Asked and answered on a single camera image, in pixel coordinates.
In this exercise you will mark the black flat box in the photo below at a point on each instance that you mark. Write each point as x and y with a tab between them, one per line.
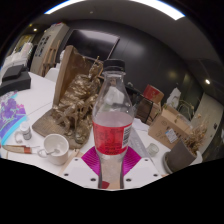
15	81

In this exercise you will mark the grey newspaper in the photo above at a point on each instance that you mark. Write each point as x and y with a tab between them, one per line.
140	143

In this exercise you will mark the small glass cup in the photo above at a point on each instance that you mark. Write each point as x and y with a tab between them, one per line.
153	149

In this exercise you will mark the clear plastic bottle red label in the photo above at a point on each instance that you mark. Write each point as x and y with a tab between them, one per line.
111	133

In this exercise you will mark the brown cardboard box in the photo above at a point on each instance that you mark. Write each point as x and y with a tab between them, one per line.
166	126

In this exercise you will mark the white chair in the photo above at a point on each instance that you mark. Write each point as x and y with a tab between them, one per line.
52	75

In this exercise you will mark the long ceiling light strip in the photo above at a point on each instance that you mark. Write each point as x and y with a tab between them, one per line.
163	9

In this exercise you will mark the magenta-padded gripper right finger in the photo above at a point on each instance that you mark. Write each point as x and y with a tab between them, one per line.
143	173

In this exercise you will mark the golden brown figure sculpture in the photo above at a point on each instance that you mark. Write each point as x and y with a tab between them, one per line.
76	100

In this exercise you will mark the red box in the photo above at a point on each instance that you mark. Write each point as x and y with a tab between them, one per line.
153	94

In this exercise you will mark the wooden easel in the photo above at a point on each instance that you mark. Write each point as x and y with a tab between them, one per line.
50	58

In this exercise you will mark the white cabinet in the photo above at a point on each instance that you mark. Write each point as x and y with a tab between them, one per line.
46	43

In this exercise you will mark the small white-lidded jar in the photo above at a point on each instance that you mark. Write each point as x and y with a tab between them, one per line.
25	131

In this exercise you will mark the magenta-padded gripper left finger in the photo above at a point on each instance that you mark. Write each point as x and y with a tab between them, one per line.
81	173

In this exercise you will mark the black wall screen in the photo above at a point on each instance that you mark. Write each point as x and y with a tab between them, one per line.
91	45

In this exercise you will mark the white plaster statue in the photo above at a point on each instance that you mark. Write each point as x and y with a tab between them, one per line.
174	98

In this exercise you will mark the white ceramic mug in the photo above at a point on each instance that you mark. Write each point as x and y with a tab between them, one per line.
55	148

